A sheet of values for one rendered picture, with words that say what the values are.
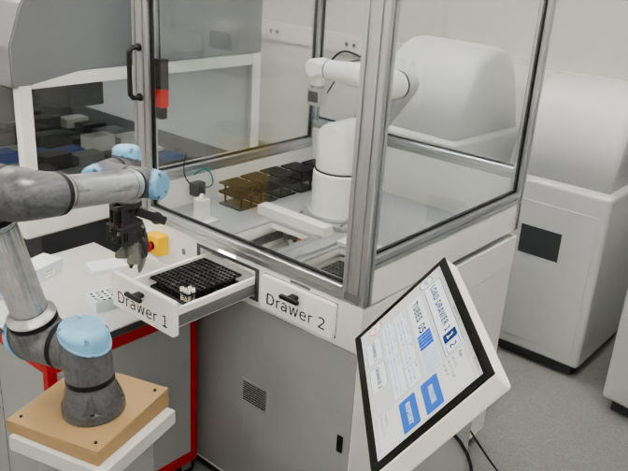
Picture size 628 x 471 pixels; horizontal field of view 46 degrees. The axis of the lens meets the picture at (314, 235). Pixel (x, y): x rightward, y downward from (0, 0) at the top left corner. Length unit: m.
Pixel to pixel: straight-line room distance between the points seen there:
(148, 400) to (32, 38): 1.39
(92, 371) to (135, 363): 0.68
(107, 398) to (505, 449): 1.88
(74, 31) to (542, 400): 2.52
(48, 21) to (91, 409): 1.45
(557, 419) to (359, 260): 1.72
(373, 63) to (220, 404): 1.37
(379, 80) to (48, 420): 1.15
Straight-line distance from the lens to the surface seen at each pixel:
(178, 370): 2.63
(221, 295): 2.27
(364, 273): 2.04
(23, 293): 1.80
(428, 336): 1.63
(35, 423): 1.93
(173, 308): 2.13
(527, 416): 3.50
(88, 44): 2.91
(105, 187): 1.73
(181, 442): 2.81
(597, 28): 5.07
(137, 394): 1.96
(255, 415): 2.59
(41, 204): 1.60
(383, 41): 1.88
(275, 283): 2.26
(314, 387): 2.33
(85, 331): 1.80
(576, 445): 3.40
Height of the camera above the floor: 1.89
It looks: 22 degrees down
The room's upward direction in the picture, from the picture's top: 4 degrees clockwise
